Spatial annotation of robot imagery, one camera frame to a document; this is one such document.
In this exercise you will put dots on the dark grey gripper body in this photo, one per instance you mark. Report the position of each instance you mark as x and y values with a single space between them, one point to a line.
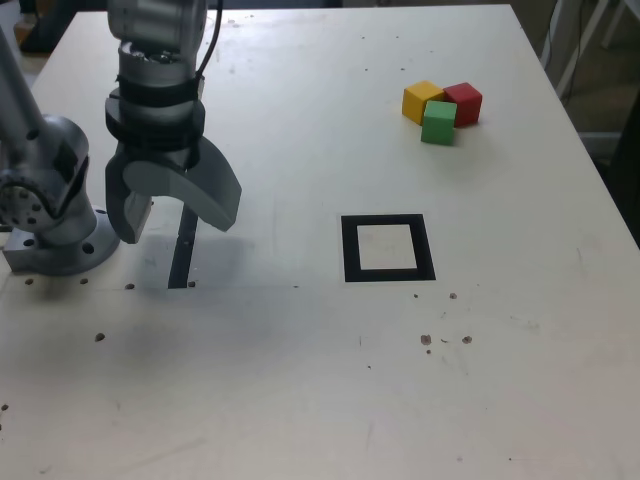
180 159

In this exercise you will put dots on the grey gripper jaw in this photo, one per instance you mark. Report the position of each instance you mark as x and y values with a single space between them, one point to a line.
116 210
210 195

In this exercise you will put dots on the yellow cube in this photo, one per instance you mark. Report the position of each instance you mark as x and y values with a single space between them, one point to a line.
415 102

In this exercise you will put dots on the green cube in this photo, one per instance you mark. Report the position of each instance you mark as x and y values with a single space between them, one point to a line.
438 125

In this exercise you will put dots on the red cube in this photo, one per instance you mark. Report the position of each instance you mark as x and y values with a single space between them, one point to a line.
469 105

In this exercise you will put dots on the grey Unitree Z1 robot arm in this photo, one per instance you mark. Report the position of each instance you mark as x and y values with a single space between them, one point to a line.
55 145

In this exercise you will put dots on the black tape square outline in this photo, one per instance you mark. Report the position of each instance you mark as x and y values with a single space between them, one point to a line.
351 250

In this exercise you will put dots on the black tape strip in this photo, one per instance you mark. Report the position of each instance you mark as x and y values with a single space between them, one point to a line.
181 260

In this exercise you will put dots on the brown cardboard box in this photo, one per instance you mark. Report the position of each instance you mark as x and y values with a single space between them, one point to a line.
22 34

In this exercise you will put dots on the white metal frame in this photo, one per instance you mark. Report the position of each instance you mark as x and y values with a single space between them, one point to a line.
575 60

